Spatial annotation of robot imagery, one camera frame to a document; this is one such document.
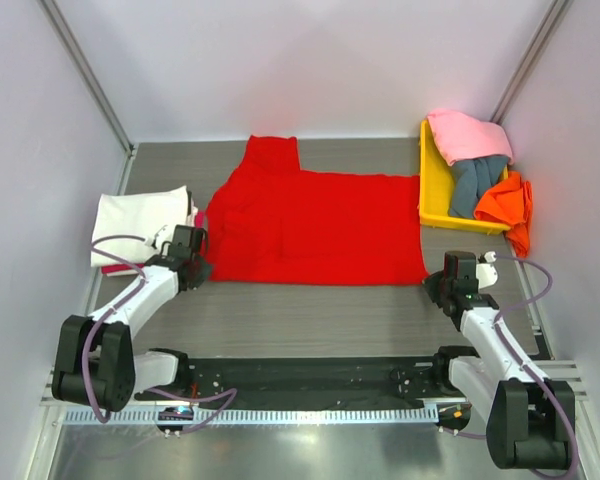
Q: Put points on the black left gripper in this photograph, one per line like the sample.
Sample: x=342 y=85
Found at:
x=201 y=276

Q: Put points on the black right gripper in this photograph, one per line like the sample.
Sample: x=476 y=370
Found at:
x=436 y=286

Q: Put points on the red t shirt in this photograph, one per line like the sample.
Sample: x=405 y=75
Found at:
x=275 y=222

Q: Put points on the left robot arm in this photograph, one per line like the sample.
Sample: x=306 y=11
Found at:
x=96 y=365

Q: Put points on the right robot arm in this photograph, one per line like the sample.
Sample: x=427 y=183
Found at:
x=530 y=416

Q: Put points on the folded white t shirt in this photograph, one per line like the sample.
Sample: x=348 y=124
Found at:
x=140 y=215

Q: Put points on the orange t shirt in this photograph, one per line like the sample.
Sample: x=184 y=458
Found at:
x=510 y=203

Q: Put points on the grey t shirt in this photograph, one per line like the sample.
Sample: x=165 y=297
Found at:
x=473 y=178

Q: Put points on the yellow plastic bin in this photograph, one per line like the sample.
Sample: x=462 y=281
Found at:
x=436 y=189

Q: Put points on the pink t shirt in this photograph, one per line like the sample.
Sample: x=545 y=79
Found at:
x=459 y=137

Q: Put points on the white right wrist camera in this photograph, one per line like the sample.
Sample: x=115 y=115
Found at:
x=486 y=272

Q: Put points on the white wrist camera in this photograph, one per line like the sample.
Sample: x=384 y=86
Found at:
x=486 y=272
x=162 y=236

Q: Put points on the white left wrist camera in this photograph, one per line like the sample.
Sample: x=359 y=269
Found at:
x=162 y=236

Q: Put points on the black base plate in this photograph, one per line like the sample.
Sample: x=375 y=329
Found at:
x=320 y=384

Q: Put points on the aluminium front rail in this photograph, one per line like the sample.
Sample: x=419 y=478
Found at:
x=565 y=370

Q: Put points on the slotted white cable duct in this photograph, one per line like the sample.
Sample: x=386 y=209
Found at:
x=162 y=415

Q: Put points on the left aluminium corner post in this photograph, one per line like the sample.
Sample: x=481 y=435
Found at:
x=71 y=44

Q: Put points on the aluminium corner post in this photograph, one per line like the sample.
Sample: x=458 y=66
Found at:
x=71 y=44
x=540 y=40

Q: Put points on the right aluminium corner post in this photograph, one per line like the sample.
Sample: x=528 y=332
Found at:
x=540 y=40

